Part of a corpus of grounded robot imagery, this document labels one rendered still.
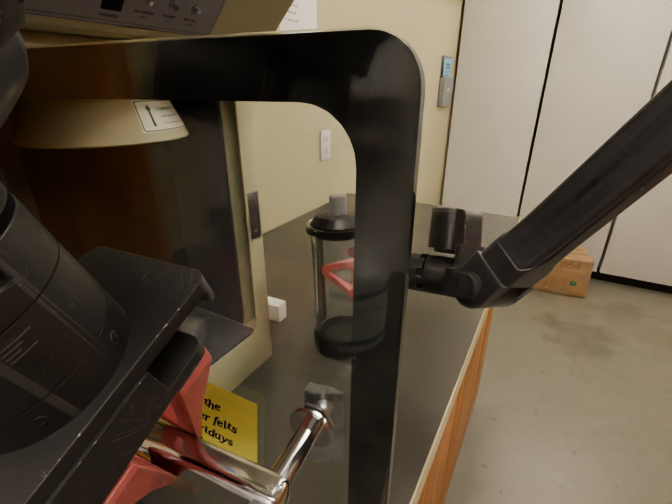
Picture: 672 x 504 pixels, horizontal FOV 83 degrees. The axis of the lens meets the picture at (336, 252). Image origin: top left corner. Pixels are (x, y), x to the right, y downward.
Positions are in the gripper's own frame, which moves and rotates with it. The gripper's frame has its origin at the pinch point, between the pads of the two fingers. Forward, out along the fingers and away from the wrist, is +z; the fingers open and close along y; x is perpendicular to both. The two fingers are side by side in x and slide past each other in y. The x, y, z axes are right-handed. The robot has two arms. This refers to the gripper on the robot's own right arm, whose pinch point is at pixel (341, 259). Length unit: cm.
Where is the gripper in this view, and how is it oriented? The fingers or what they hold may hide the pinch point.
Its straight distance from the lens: 63.8
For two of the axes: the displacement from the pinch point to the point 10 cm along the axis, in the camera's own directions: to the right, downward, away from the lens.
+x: 0.5, 9.4, 3.5
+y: -4.8, 3.3, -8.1
